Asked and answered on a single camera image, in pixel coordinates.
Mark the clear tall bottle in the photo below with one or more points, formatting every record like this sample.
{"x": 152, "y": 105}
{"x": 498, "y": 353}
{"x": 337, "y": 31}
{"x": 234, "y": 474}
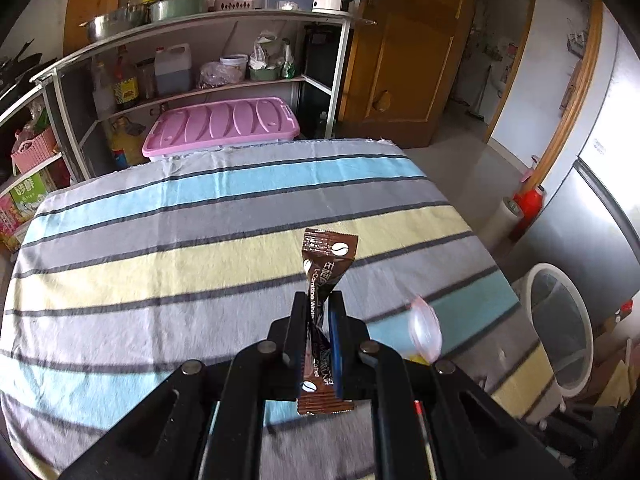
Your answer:
{"x": 103, "y": 92}

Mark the pink lidded storage box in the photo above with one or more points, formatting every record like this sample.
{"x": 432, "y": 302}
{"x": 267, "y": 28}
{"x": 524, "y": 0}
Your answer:
{"x": 220, "y": 125}

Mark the curved white shelf rack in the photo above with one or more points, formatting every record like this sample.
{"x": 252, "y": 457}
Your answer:
{"x": 250, "y": 15}

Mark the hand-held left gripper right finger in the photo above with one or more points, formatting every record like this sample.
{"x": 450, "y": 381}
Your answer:
{"x": 336, "y": 350}

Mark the pink woven basket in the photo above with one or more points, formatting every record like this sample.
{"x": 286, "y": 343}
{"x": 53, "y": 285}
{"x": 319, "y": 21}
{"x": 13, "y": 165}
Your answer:
{"x": 35, "y": 152}

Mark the silver refrigerator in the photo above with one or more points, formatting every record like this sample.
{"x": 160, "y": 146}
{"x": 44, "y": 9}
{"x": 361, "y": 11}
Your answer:
{"x": 590, "y": 220}

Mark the red thermos flask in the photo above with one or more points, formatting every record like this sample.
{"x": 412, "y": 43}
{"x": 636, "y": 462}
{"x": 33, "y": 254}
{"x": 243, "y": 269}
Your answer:
{"x": 530, "y": 205}

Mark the striped tablecloth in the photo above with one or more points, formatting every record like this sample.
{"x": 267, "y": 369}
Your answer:
{"x": 200, "y": 240}

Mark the steel basin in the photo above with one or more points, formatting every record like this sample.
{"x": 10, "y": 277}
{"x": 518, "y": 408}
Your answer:
{"x": 115, "y": 22}

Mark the yellow cooking oil jug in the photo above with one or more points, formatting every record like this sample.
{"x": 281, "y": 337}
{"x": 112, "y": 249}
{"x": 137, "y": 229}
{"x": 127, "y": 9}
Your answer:
{"x": 125, "y": 145}

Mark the pink printed carton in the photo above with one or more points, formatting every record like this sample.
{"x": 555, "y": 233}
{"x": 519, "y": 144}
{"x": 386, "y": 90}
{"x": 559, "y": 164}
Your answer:
{"x": 12, "y": 222}

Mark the yellow wooden door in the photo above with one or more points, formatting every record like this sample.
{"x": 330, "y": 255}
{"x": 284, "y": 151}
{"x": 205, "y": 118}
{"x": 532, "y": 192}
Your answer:
{"x": 415, "y": 60}

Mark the wooden cutting board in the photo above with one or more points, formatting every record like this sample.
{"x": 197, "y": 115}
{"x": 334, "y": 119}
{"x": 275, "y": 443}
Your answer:
{"x": 95, "y": 0}

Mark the white plastic bin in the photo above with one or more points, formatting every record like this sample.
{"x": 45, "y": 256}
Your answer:
{"x": 542, "y": 406}

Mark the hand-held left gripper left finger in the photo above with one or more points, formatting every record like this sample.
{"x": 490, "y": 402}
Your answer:
{"x": 292, "y": 340}

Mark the white plastic bag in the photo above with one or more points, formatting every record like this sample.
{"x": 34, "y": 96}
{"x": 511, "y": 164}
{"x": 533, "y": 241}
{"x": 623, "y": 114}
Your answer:
{"x": 262, "y": 52}

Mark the grey green cooking pot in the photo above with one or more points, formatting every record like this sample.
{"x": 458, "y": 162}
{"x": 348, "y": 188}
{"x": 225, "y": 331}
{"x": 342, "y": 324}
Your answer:
{"x": 180, "y": 9}

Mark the white paper roll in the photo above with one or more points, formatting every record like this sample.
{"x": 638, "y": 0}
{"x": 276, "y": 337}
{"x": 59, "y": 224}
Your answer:
{"x": 500, "y": 225}

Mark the crumpled clear plastic bag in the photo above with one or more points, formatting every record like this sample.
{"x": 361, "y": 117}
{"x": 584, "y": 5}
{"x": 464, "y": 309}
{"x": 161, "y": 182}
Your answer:
{"x": 215, "y": 76}

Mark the white jug with dark liquid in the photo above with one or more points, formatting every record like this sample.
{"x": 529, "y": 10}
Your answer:
{"x": 172, "y": 72}

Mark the green printed carton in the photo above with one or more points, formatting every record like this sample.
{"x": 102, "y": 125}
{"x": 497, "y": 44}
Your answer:
{"x": 25, "y": 192}

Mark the brown coffee sachet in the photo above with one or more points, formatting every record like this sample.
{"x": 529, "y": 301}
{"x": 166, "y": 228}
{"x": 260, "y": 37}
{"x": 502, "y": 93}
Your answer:
{"x": 325, "y": 260}

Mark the brown cardboard box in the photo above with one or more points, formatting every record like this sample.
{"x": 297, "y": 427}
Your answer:
{"x": 617, "y": 360}

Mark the white plastic tub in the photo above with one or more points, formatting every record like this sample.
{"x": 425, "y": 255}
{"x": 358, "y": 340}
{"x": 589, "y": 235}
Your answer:
{"x": 234, "y": 66}

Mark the yellow label oil bottle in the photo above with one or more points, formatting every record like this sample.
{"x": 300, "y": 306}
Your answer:
{"x": 125, "y": 90}

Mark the white round bin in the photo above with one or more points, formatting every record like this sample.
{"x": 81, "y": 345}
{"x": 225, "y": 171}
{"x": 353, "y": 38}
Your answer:
{"x": 560, "y": 330}

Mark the glass jar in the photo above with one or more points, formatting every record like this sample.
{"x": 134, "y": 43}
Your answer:
{"x": 146, "y": 80}

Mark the white metal side rack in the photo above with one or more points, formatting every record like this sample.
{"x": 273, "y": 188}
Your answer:
{"x": 30, "y": 110}

